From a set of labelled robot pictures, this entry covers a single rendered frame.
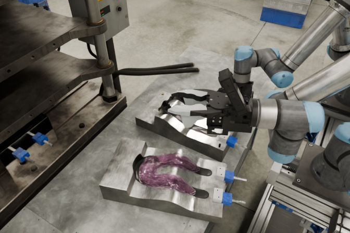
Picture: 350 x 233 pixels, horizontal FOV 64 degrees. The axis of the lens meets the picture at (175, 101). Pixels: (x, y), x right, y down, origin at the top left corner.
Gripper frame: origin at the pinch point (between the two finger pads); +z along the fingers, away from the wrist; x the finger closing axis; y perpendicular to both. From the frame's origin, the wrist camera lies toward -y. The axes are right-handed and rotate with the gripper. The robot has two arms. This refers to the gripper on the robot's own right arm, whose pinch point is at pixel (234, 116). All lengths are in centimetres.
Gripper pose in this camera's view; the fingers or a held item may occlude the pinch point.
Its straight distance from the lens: 141.4
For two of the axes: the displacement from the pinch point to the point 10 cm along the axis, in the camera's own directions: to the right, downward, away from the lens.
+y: 8.6, 2.2, -4.5
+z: 0.5, 8.5, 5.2
